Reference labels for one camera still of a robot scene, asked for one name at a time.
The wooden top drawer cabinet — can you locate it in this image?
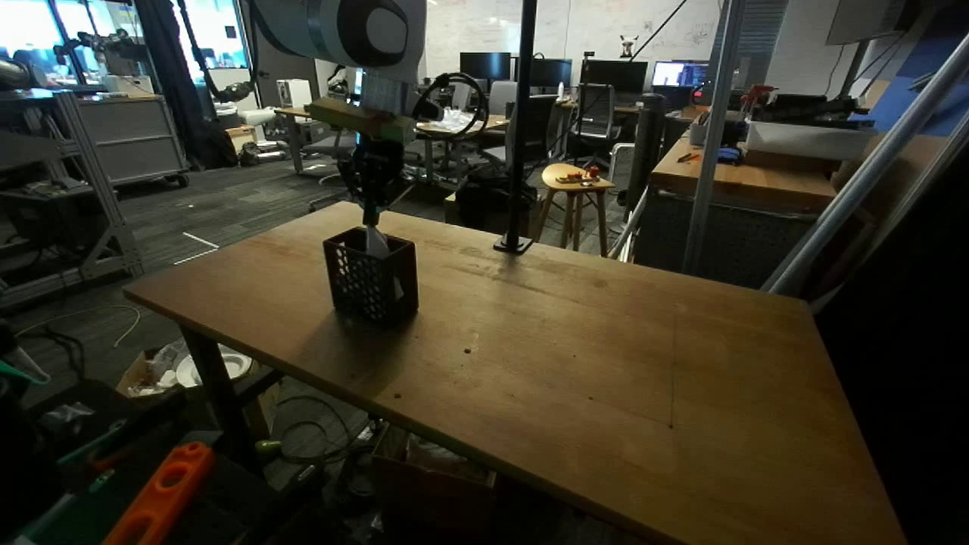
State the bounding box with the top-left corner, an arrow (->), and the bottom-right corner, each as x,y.
632,137 -> 835,289

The orange plastic tool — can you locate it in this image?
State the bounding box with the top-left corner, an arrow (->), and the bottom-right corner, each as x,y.
102,442 -> 215,545

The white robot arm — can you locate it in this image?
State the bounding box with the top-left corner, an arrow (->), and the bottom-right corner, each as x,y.
251,0 -> 427,228

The round wooden stool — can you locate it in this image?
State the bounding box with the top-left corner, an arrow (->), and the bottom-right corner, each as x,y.
534,164 -> 610,256

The silver diagonal metal pole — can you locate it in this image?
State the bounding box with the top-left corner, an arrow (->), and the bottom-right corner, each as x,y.
763,34 -> 969,295

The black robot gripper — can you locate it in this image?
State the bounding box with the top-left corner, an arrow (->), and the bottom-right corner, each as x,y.
340,137 -> 406,228

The black plastic crate box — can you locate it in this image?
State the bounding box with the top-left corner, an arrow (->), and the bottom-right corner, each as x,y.
323,228 -> 419,326

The grey metal shelf cart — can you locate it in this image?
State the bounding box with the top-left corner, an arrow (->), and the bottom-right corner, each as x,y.
0,89 -> 189,309

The light grey cloth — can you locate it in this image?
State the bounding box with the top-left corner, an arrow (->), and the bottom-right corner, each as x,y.
367,228 -> 389,258

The black vertical pole stand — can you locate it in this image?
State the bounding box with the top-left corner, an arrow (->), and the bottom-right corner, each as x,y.
494,0 -> 536,256

